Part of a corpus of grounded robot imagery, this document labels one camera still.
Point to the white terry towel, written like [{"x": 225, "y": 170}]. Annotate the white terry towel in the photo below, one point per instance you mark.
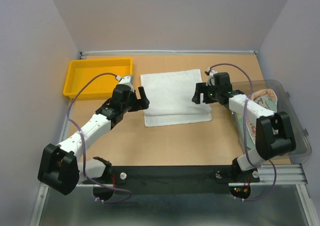
[{"x": 170, "y": 99}]

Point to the orange and green printed towel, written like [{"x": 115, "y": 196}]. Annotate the orange and green printed towel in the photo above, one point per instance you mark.
[{"x": 266, "y": 98}]

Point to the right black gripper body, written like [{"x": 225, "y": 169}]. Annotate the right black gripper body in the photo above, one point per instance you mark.
[{"x": 212, "y": 92}]

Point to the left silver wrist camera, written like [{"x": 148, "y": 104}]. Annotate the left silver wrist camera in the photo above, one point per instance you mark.
[{"x": 126, "y": 80}]

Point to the clear plastic storage bin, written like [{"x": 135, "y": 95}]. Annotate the clear plastic storage bin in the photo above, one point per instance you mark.
[{"x": 303, "y": 147}]

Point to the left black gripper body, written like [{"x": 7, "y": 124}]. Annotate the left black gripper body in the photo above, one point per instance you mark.
[{"x": 126, "y": 106}]

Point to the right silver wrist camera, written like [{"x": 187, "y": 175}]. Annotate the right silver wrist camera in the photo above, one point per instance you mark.
[{"x": 210, "y": 73}]

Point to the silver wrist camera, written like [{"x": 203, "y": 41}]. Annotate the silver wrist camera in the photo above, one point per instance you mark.
[
  {"x": 210, "y": 73},
  {"x": 126, "y": 80}
]

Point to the yellow plastic tray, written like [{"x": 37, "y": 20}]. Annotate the yellow plastic tray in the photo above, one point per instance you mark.
[{"x": 80, "y": 72}]

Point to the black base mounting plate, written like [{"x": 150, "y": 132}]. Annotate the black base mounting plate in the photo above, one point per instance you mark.
[{"x": 177, "y": 179}]

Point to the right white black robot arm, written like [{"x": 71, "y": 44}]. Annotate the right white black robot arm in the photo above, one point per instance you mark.
[{"x": 274, "y": 133}]

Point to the aluminium frame rail front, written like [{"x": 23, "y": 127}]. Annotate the aluminium frame rail front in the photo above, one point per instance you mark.
[{"x": 268, "y": 174}]

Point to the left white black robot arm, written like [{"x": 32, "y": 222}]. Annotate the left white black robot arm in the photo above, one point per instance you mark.
[{"x": 64, "y": 165}]

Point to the aluminium rail back edge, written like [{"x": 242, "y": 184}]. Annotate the aluminium rail back edge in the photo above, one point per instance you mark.
[{"x": 84, "y": 54}]

